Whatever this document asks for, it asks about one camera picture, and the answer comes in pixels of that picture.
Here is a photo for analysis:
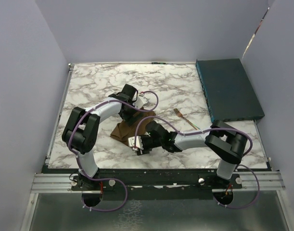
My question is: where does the brown cloth napkin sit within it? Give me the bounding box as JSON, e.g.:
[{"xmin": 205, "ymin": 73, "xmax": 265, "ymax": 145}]
[{"xmin": 110, "ymin": 111, "xmax": 156, "ymax": 146}]

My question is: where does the copper iridescent fork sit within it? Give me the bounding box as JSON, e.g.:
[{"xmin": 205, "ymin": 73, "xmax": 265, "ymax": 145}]
[{"xmin": 173, "ymin": 108, "xmax": 200, "ymax": 131}]

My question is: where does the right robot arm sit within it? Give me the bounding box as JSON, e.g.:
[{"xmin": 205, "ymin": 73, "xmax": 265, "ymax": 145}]
[{"xmin": 128, "ymin": 121, "xmax": 253, "ymax": 188}]

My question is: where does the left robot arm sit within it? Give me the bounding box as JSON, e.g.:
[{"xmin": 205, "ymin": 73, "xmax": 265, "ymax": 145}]
[{"xmin": 62, "ymin": 84, "xmax": 148, "ymax": 190}]

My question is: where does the dark teal flat box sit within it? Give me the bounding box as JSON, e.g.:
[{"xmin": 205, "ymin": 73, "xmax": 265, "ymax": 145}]
[{"xmin": 195, "ymin": 59, "xmax": 265, "ymax": 122}]

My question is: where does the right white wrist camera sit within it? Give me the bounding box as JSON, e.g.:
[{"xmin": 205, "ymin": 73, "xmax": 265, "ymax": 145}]
[{"xmin": 128, "ymin": 136, "xmax": 143, "ymax": 151}]

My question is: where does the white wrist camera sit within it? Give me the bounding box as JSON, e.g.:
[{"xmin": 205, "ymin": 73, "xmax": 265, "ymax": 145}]
[
  {"xmin": 128, "ymin": 136, "xmax": 143, "ymax": 151},
  {"xmin": 132, "ymin": 95, "xmax": 149, "ymax": 109}
]

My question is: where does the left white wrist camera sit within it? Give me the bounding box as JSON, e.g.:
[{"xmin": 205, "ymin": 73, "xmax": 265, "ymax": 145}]
[{"xmin": 132, "ymin": 95, "xmax": 149, "ymax": 109}]

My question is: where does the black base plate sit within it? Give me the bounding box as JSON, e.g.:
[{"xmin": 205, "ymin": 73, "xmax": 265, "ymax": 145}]
[{"xmin": 40, "ymin": 168, "xmax": 243, "ymax": 200}]

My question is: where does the aluminium rail frame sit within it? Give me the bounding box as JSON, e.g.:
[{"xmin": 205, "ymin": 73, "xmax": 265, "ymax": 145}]
[{"xmin": 31, "ymin": 171, "xmax": 285, "ymax": 193}]

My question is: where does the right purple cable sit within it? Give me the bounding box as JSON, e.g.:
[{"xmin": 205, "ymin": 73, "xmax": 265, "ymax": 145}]
[{"xmin": 134, "ymin": 115, "xmax": 260, "ymax": 210}]

